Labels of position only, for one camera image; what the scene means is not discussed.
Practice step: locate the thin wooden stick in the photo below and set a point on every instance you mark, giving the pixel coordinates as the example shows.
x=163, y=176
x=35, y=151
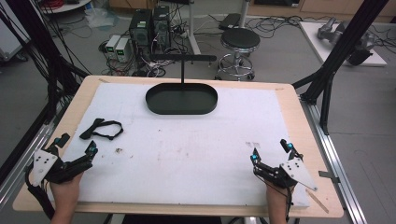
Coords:
x=317, y=200

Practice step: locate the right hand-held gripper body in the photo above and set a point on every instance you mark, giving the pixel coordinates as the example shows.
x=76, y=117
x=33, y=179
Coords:
x=297, y=172

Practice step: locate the clear plastic bag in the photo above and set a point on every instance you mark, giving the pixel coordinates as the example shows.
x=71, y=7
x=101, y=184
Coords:
x=101, y=18

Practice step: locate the black stand with oval tray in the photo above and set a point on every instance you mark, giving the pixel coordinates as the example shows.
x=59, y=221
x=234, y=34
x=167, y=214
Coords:
x=181, y=99

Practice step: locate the person's right hand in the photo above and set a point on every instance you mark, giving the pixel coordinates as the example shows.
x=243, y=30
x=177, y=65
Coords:
x=278, y=200

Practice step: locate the flat black device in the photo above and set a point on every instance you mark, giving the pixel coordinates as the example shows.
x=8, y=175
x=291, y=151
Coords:
x=229, y=21

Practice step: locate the grey metal bracket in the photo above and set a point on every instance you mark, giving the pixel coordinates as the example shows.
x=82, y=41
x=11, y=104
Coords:
x=327, y=175

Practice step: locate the white table leg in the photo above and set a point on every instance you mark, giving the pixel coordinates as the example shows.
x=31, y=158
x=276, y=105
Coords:
x=193, y=31

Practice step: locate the black fabric headband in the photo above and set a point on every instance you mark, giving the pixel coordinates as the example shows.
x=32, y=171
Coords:
x=90, y=132

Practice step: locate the white foam mat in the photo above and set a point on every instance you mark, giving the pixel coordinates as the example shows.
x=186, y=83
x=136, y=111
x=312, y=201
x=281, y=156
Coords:
x=186, y=155

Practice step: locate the white round table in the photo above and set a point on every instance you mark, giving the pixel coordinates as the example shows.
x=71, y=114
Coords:
x=67, y=5

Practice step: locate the black round stool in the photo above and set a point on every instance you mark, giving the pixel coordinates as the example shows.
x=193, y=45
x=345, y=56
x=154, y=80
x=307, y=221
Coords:
x=240, y=39

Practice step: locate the white floor board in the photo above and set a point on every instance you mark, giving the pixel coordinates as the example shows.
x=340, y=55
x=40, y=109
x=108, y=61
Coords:
x=313, y=37

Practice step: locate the grey case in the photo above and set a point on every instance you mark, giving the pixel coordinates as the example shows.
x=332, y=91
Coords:
x=11, y=40

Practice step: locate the aluminium rail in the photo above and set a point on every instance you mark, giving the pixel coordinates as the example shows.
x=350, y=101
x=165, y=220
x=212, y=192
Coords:
x=337, y=161
x=21, y=165

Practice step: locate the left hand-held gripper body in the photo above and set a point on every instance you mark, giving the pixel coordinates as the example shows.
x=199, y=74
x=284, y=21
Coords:
x=43, y=163

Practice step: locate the grey power supply unit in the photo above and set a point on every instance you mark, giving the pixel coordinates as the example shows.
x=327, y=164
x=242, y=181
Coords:
x=112, y=44
x=122, y=49

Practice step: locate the black computer tower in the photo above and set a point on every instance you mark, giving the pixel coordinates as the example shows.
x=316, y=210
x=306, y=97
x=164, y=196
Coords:
x=162, y=28
x=140, y=29

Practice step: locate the person's left hand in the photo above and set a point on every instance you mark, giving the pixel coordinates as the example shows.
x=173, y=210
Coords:
x=65, y=196

